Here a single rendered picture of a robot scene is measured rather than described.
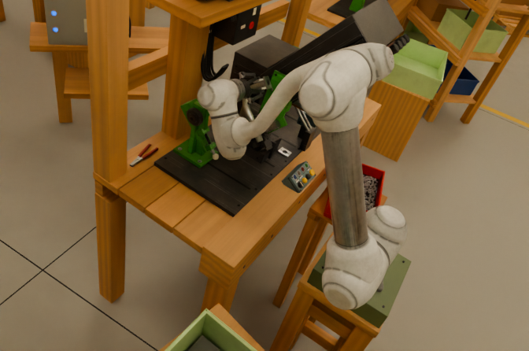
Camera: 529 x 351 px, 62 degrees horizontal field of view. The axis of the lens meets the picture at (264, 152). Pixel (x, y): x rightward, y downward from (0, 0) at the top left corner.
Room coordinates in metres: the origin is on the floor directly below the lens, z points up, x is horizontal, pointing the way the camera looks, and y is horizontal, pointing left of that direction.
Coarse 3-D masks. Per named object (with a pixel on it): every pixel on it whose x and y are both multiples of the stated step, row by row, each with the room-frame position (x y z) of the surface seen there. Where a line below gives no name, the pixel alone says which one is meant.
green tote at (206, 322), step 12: (204, 312) 0.71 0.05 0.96; (192, 324) 0.66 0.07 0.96; (204, 324) 0.71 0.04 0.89; (216, 324) 0.69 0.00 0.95; (180, 336) 0.62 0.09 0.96; (192, 336) 0.66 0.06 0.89; (216, 336) 0.68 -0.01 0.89; (228, 336) 0.67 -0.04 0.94; (168, 348) 0.58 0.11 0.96; (180, 348) 0.62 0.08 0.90; (228, 348) 0.66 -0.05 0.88; (240, 348) 0.65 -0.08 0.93; (252, 348) 0.64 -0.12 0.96
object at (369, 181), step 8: (368, 168) 1.67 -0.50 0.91; (376, 168) 1.67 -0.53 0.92; (368, 176) 1.65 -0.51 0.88; (376, 176) 1.66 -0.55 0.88; (368, 184) 1.59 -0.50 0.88; (376, 184) 1.61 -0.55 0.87; (368, 192) 1.53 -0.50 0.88; (376, 192) 1.55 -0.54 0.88; (328, 200) 1.46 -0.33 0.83; (368, 200) 1.48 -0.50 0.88; (376, 200) 1.50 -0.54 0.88; (328, 208) 1.39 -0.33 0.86; (368, 208) 1.43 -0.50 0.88; (328, 216) 1.39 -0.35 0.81
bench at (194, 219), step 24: (144, 144) 1.44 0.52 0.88; (168, 144) 1.49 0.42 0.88; (144, 168) 1.30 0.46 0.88; (96, 192) 1.20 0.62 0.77; (120, 192) 1.15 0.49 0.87; (144, 192) 1.17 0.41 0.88; (168, 192) 1.21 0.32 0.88; (192, 192) 1.24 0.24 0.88; (96, 216) 1.20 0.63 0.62; (120, 216) 1.22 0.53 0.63; (168, 216) 1.09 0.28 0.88; (192, 216) 1.12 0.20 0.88; (216, 216) 1.15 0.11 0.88; (120, 240) 1.23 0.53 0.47; (192, 240) 1.01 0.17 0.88; (120, 264) 1.23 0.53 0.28; (120, 288) 1.23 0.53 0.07; (216, 288) 0.95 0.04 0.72
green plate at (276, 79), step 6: (276, 72) 1.67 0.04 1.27; (276, 78) 1.66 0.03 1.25; (282, 78) 1.66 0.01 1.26; (276, 84) 1.65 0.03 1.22; (270, 90) 1.65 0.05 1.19; (264, 96) 1.65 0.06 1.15; (270, 96) 1.64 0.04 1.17; (264, 102) 1.64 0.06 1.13; (288, 102) 1.61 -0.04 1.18; (288, 108) 1.66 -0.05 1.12; (282, 114) 1.60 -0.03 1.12
